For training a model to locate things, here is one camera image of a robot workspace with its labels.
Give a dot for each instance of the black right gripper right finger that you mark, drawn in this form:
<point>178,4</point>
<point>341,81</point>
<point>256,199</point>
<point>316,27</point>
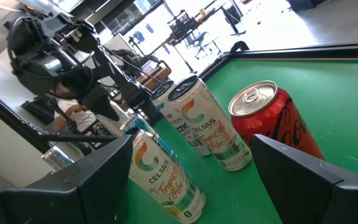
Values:
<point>315,199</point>

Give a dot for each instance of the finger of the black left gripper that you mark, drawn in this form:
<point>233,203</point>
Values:
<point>101,104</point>

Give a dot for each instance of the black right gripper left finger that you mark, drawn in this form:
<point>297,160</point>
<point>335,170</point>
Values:
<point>73,199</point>

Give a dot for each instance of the blue silver slim can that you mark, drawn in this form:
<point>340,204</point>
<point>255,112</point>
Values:
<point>137,124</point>

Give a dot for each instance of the teal slim beverage can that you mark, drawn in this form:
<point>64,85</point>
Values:
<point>56,158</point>

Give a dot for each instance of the white Celsius Arctic Vibe can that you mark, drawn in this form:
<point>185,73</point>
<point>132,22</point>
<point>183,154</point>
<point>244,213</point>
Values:
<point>169,115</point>

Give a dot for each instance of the red cola can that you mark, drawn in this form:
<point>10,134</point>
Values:
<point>275,118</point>

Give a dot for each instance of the white Celsius Tropical Vibe can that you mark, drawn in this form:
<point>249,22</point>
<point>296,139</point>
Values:
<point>210,124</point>
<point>163,180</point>

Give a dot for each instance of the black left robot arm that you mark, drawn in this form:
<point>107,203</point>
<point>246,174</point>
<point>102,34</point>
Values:
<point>117,71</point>

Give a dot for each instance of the person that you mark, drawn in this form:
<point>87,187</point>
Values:
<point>76,116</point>

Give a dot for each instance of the black rig strut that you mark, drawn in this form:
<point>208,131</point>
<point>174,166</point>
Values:
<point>17,123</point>

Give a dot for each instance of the wooden crate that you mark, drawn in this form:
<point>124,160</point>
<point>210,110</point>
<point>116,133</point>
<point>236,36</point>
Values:
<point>155,76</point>

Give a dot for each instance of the green table mat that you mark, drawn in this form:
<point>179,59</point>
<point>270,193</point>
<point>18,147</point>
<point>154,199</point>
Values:
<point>337,109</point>

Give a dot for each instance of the blue chair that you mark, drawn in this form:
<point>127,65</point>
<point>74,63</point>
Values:
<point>197,39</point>

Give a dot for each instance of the black office chair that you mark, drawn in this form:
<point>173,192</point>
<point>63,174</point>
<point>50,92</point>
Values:
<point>232,14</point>

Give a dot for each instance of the black frame clamp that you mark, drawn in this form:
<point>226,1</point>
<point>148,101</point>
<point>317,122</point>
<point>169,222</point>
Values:
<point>232,48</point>

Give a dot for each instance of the black aluminium table frame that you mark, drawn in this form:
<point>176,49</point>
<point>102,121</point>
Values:
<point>291,51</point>

